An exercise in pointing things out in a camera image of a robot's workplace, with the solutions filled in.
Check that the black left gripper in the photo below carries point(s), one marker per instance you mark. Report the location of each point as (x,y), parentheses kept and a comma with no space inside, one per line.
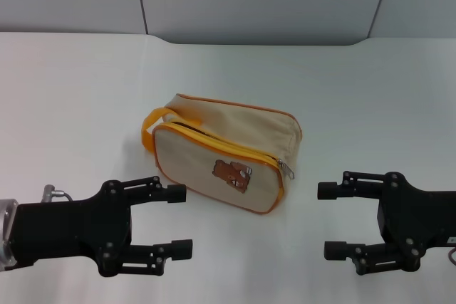
(71,233)

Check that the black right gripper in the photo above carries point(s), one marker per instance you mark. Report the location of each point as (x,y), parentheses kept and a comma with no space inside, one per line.
(420,222)

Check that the beige food bag yellow zipper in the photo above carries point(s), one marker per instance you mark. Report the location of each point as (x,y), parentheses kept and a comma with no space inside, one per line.
(199,168)

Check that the silver zipper pull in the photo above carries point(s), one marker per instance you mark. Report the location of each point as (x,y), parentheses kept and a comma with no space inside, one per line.
(288,169)

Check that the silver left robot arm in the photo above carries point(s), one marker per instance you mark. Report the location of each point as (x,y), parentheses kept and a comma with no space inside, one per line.
(7,233)

